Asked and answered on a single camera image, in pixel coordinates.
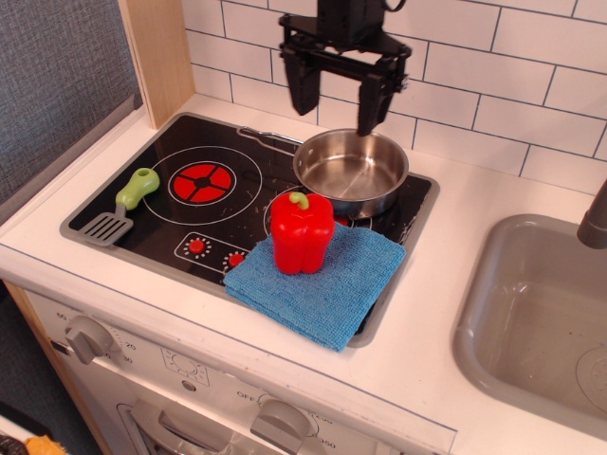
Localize stainless steel pot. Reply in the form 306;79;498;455
236;125;411;219

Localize grey oven knob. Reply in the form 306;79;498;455
65;316;114;365
250;399;311;454

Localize right grey oven knob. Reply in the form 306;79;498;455
250;399;311;454

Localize black toy stove top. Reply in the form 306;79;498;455
59;112;441;350

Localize grey oven door handle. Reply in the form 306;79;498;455
127;398;285;455

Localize blue folded cloth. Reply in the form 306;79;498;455
224;224;407;352

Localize left grey oven knob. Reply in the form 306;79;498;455
65;316;114;365

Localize orange object at corner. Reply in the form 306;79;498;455
24;435;67;455

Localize grey faucet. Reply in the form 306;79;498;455
577;181;607;249

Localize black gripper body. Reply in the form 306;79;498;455
279;1;411;90

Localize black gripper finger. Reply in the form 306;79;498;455
358;74;394;137
283;49;321;116

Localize grey sink basin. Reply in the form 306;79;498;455
453;214;606;439

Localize green handled grey spatula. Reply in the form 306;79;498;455
79;168;160;247

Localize red toy bell pepper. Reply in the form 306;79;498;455
270;191;336;275

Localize wooden side post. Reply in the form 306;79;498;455
119;0;195;130

